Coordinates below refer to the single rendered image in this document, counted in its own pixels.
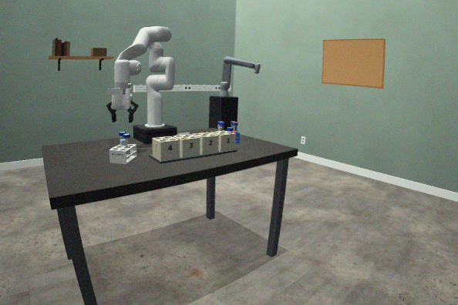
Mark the cream block with round holes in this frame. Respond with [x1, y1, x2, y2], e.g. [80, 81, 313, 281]
[192, 132, 219, 155]
[152, 136, 180, 161]
[210, 131, 236, 152]
[173, 134, 200, 158]

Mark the white tube rack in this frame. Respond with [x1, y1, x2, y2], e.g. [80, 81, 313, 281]
[109, 144, 137, 164]

